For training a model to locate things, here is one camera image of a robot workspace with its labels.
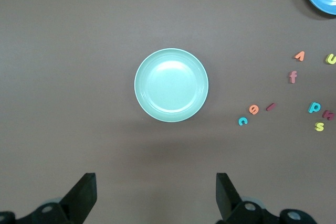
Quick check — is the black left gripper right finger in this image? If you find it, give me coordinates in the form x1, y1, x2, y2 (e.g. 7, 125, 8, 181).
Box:
216, 173, 319, 224

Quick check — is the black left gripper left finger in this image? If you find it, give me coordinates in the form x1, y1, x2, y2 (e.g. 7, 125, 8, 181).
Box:
0, 173, 98, 224

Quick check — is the teal letter p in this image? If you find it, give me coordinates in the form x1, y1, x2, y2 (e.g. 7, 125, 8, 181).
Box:
308, 102, 322, 114

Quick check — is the maroon letter n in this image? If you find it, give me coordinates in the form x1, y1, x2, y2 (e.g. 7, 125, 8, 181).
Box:
321, 110, 335, 121

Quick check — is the green plate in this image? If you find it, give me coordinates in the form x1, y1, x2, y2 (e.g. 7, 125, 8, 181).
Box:
134, 48, 209, 123

